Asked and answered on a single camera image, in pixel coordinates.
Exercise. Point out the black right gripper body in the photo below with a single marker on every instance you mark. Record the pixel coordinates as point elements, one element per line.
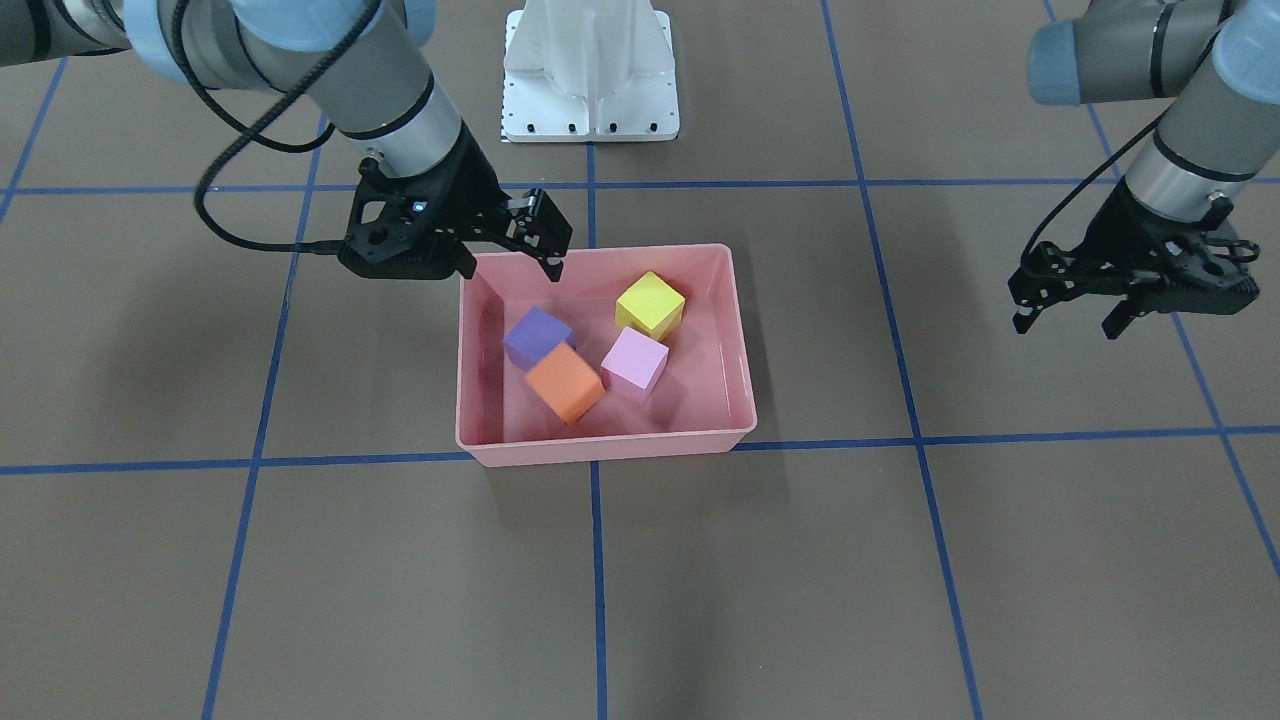
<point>468,192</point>

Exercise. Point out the purple foam block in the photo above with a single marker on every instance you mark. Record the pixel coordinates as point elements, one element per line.
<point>534,336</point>

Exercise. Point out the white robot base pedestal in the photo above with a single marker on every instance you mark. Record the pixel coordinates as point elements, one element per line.
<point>589,72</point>

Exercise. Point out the orange foam block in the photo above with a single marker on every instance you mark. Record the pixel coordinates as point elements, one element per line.
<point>568,385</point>

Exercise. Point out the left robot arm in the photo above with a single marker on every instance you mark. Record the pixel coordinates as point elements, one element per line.
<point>1215,62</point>

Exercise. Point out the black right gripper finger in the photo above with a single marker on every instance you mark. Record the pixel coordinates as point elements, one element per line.
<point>532,224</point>

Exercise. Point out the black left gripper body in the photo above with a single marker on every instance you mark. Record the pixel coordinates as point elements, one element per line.
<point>1122,232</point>

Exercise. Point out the pink plastic bin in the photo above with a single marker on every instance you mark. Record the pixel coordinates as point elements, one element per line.
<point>702,403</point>

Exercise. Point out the light pink foam block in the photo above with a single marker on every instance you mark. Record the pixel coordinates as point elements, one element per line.
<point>633,366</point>

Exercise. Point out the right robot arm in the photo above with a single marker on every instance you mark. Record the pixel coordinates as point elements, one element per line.
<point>291,74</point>

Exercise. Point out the yellow foam block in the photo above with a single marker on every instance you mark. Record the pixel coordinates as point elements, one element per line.
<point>650,306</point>

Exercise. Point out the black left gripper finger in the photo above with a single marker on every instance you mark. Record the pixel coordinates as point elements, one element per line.
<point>1137,302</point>
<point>1047,276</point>

